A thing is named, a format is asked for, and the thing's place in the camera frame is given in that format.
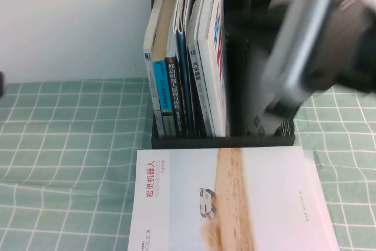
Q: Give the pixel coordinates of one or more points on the dark blue spine tall book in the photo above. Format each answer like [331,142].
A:
[183,71]

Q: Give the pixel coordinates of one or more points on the black perforated book holder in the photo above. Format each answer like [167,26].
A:
[220,142]

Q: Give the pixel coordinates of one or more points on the cyan spine paperback book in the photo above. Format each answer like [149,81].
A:
[163,80]

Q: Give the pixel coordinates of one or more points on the white spine paperback book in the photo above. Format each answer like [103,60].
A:
[152,27]

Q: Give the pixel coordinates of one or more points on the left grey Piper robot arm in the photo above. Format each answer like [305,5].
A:
[1,83]

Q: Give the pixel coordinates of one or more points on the white magazine red blue letters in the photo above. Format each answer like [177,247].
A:
[211,13]

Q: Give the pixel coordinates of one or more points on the desert photo cover brochure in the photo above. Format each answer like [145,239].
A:
[235,204]

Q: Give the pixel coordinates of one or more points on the green checkered tablecloth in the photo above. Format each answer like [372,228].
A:
[73,145]

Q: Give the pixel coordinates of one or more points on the grey-white spine car book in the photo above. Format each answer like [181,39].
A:
[197,71]

